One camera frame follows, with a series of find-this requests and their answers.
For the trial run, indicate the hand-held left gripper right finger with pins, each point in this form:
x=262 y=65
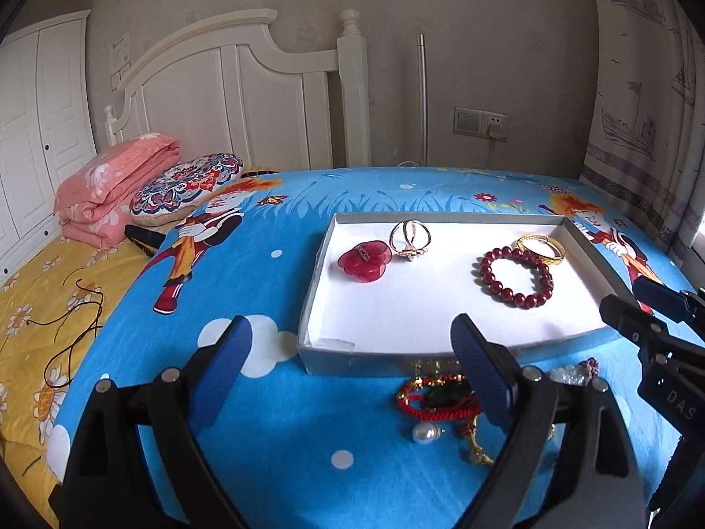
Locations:
x=482 y=374

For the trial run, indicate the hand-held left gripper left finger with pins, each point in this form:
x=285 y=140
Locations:
x=220 y=374

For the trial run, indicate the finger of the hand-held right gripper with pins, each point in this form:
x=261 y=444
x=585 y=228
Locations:
x=628 y=317
x=658 y=292

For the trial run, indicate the green and black pendant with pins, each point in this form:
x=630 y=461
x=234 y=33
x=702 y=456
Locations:
x=443 y=392

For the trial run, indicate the large white pearl pendant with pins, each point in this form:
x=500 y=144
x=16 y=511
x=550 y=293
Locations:
x=424 y=433

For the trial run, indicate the shallow grey cardboard box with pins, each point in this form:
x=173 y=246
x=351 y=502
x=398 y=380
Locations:
x=429 y=308

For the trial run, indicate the gold bangle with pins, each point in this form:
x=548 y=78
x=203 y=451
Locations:
x=553 y=251

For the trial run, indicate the blue cartoon printed blanket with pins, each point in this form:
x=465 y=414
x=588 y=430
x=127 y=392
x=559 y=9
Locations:
x=308 y=424

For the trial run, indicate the dark striped cloth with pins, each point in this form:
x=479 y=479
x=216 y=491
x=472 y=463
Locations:
x=144 y=238

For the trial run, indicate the red flower hair clip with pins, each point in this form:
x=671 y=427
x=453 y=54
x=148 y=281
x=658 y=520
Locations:
x=363 y=262

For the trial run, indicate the yellow floral bedsheet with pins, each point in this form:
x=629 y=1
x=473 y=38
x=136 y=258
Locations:
x=33 y=341

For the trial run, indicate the round patterned cushion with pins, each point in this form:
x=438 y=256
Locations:
x=182 y=184

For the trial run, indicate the ship printed curtain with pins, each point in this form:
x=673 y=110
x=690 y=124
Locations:
x=644 y=93

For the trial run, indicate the pink folded quilt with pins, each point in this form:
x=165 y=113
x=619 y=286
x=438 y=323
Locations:
x=110 y=187

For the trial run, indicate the white wooden headboard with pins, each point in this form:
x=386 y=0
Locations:
x=220 y=93

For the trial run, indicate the silver metal pole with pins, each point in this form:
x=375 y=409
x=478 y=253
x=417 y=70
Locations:
x=422 y=99

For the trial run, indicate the white wardrobe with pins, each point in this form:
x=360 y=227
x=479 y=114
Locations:
x=38 y=121

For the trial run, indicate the wall socket with white plug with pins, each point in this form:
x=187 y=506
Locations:
x=495 y=127

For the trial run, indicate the grey wall switch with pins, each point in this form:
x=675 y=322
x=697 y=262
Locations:
x=468 y=120

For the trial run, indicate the paper wall notice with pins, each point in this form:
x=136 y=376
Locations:
x=121 y=63

